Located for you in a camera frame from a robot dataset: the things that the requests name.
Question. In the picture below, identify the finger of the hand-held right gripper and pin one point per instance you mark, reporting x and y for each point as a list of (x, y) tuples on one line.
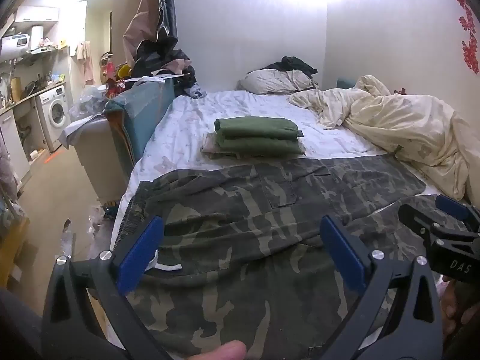
[(416, 217), (453, 206)]

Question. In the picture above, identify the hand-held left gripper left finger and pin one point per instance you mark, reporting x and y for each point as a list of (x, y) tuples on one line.
[(138, 255)]

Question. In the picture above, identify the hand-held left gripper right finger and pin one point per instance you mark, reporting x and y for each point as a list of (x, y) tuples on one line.
[(343, 255)]

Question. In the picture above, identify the camouflage pants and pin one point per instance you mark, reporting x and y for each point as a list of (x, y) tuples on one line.
[(243, 232)]

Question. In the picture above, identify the folded green pants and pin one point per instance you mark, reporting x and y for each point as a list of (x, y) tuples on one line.
[(255, 125), (258, 145)]

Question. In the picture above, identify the person's right hand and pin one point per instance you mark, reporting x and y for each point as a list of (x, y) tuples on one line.
[(450, 303)]

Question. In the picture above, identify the person's left hand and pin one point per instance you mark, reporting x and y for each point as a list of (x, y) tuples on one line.
[(221, 351)]

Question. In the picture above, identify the cream duvet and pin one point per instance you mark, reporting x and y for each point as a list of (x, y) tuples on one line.
[(412, 127)]

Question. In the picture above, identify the grey storage box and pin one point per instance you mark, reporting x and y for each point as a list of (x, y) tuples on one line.
[(101, 157)]

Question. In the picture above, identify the white floral bed sheet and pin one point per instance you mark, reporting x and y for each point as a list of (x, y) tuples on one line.
[(187, 127)]

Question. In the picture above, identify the teal sofa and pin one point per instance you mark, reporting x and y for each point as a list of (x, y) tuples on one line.
[(142, 112)]

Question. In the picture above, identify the teal pillow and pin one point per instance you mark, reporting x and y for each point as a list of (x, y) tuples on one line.
[(345, 83)]

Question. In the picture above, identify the clear plastic bag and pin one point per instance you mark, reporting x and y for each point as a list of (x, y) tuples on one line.
[(88, 103)]

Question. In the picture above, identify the white washing machine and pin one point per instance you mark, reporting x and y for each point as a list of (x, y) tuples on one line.
[(54, 116)]

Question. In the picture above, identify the white cabinet door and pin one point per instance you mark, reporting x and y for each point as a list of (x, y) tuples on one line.
[(13, 146)]

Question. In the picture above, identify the white paper sheet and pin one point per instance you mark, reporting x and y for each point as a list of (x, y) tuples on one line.
[(150, 79)]

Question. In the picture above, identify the grey pillow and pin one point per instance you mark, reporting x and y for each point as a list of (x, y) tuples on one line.
[(270, 81)]

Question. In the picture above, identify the dark clothing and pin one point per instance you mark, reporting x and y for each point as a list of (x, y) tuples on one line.
[(296, 63)]

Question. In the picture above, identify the hanging pink towel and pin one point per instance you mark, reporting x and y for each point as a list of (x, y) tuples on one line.
[(87, 62)]

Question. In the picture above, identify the hanging brown cloth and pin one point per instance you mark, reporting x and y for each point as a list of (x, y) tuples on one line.
[(146, 18)]

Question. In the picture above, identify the white water heater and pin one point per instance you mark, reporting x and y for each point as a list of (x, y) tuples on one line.
[(15, 45)]

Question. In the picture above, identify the red wall decoration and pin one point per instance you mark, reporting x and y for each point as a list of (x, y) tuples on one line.
[(468, 22)]

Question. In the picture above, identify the white wall cabinet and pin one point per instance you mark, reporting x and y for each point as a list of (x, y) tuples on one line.
[(37, 14)]

